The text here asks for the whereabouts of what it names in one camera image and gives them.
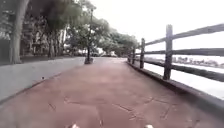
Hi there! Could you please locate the reddish brown paved path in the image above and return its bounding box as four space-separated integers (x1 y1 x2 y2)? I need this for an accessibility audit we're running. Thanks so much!
0 57 224 128

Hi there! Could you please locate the row of trees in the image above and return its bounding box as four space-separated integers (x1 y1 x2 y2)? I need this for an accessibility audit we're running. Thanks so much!
0 0 139 61

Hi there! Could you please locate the grey stone kerb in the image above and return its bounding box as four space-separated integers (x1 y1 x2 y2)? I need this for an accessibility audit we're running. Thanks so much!
126 61 224 118

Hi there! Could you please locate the distant shoreline with trees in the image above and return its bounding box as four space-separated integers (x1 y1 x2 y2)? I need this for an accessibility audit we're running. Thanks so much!
145 55 224 69

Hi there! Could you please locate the pale grey concrete strip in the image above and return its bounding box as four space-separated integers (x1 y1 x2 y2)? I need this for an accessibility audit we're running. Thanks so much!
0 56 86 103

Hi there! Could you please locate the pale water surface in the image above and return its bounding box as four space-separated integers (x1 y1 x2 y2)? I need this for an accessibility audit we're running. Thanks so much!
134 54 224 101

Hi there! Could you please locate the large tree trunk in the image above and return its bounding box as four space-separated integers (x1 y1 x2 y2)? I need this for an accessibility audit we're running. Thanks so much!
8 0 30 65

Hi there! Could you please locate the black lamp post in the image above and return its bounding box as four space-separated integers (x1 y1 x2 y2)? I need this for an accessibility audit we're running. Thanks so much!
84 7 95 65

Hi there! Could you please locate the dark wooden rail fence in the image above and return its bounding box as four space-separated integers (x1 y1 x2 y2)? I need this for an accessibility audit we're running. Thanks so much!
126 23 224 83

